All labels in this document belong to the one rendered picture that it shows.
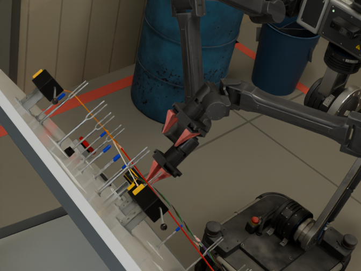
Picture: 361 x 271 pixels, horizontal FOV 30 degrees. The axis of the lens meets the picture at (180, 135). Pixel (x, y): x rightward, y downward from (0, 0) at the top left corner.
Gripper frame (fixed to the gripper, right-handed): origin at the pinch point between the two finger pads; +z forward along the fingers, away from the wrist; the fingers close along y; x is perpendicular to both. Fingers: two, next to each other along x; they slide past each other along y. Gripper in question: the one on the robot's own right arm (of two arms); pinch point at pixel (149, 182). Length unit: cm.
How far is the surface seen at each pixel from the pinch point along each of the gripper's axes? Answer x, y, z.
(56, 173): -96, 20, -5
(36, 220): 2.2, -18.8, 36.8
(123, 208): -49, 17, 1
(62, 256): -1.8, -2.2, 36.2
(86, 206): -98, 29, -6
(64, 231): 4.4, -9.8, 32.5
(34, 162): -79, 7, 2
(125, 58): 195, -138, -11
